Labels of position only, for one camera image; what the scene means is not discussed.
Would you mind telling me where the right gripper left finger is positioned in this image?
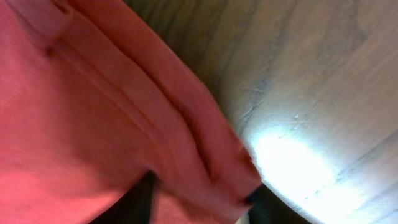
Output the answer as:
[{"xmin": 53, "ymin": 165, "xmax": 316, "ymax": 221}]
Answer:
[{"xmin": 90, "ymin": 172, "xmax": 158, "ymax": 224}]

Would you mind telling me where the red t-shirt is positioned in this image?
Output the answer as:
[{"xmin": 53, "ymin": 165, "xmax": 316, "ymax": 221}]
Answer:
[{"xmin": 1, "ymin": 0, "xmax": 261, "ymax": 223}]

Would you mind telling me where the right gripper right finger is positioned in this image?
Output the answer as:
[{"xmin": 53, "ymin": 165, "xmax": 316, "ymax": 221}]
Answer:
[{"xmin": 246, "ymin": 184, "xmax": 310, "ymax": 224}]

